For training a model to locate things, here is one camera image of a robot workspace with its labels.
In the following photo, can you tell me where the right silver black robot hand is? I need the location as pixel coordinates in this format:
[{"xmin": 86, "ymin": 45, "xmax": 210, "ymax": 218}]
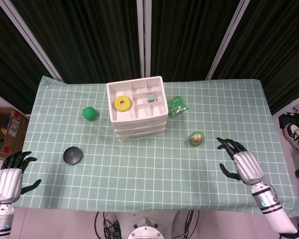
[{"xmin": 216, "ymin": 137, "xmax": 265, "ymax": 186}]

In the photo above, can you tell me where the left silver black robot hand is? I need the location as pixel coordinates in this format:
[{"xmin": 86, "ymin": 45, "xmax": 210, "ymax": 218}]
[{"xmin": 0, "ymin": 150, "xmax": 42, "ymax": 205}]

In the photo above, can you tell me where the clear plastic drawer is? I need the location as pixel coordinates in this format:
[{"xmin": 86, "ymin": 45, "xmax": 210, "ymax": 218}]
[{"xmin": 112, "ymin": 117, "xmax": 168, "ymax": 132}]

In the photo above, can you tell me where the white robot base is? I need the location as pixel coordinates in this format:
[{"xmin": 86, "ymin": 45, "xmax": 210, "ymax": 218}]
[{"xmin": 114, "ymin": 211, "xmax": 180, "ymax": 239}]

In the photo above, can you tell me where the white plastic drawer cabinet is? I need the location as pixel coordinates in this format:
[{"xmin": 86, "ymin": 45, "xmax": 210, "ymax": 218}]
[{"xmin": 106, "ymin": 76, "xmax": 169, "ymax": 142}]

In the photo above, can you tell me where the cardboard box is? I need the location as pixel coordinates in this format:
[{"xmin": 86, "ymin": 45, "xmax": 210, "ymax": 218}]
[{"xmin": 0, "ymin": 107, "xmax": 30, "ymax": 160}]

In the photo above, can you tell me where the white black sneaker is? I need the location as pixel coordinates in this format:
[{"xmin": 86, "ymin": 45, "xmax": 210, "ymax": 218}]
[{"xmin": 283, "ymin": 122, "xmax": 299, "ymax": 155}]

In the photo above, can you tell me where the green gold foil egg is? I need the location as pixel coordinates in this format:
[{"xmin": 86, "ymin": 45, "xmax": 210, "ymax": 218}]
[{"xmin": 188, "ymin": 131, "xmax": 205, "ymax": 147}]

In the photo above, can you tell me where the black electronic device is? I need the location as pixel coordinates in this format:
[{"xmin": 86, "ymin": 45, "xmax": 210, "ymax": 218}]
[{"xmin": 279, "ymin": 112, "xmax": 299, "ymax": 129}]

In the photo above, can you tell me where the black round disc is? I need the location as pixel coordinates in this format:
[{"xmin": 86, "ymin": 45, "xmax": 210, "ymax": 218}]
[{"xmin": 63, "ymin": 146, "xmax": 84, "ymax": 165}]

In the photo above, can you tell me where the green snack packet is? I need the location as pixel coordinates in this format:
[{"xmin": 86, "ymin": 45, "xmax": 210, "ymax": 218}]
[{"xmin": 167, "ymin": 96, "xmax": 189, "ymax": 118}]

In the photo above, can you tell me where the green checked tablecloth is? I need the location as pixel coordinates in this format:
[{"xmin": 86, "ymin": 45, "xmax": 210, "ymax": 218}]
[{"xmin": 8, "ymin": 76, "xmax": 299, "ymax": 218}]

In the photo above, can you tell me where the green ball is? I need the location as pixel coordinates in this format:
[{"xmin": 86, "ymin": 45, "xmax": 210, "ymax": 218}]
[{"xmin": 82, "ymin": 106, "xmax": 97, "ymax": 121}]

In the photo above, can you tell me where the black curtain panel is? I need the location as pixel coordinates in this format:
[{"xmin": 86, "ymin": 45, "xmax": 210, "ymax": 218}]
[
  {"xmin": 11, "ymin": 0, "xmax": 143, "ymax": 84},
  {"xmin": 211, "ymin": 0, "xmax": 299, "ymax": 116},
  {"xmin": 150, "ymin": 0, "xmax": 240, "ymax": 82},
  {"xmin": 0, "ymin": 0, "xmax": 56, "ymax": 113}
]

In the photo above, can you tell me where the black cable bundle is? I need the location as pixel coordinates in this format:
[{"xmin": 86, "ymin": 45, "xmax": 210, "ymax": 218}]
[
  {"xmin": 94, "ymin": 211, "xmax": 122, "ymax": 239},
  {"xmin": 175, "ymin": 210, "xmax": 202, "ymax": 239}
]

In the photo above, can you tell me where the white frame post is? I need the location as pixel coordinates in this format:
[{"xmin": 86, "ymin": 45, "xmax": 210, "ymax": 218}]
[
  {"xmin": 205, "ymin": 0, "xmax": 251, "ymax": 80},
  {"xmin": 0, "ymin": 0, "xmax": 64, "ymax": 82},
  {"xmin": 136, "ymin": 0, "xmax": 152, "ymax": 77}
]

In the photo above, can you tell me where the yellow ring disc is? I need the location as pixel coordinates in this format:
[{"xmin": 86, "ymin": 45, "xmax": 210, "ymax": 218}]
[{"xmin": 114, "ymin": 95, "xmax": 133, "ymax": 112}]

